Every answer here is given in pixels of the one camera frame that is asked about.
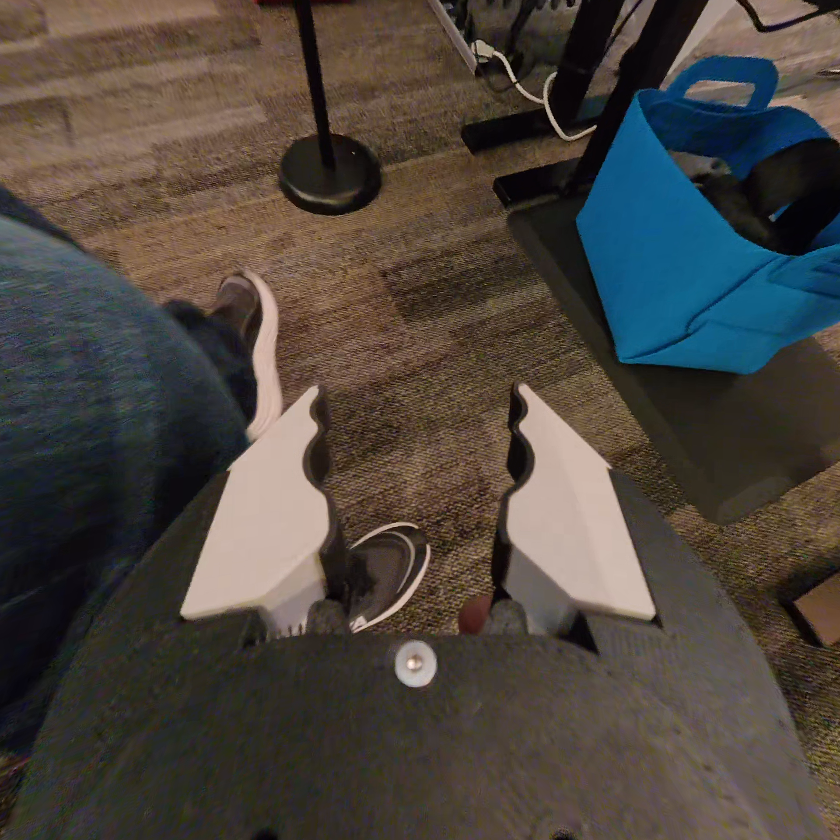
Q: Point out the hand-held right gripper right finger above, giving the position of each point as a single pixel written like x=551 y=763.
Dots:
x=571 y=525

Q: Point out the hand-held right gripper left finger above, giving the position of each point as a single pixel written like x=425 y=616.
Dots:
x=262 y=525

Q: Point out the black white-soled sneaker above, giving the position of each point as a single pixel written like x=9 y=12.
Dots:
x=266 y=367
x=387 y=564

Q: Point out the black flat platform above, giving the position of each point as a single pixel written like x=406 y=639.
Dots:
x=689 y=426

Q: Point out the person's leg in blue jeans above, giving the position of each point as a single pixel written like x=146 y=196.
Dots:
x=98 y=394

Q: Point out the brown cardboard box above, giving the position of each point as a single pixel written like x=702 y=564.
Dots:
x=820 y=610

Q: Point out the blue fabric tote bag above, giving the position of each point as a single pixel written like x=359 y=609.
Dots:
x=656 y=262

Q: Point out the black floor stand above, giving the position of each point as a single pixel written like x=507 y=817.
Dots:
x=328 y=174

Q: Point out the dark clothing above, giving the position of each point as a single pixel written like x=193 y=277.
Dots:
x=787 y=184

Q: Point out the black table leg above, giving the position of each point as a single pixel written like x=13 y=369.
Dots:
x=646 y=65
x=584 y=52

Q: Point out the white panel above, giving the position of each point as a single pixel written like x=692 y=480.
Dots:
x=453 y=29

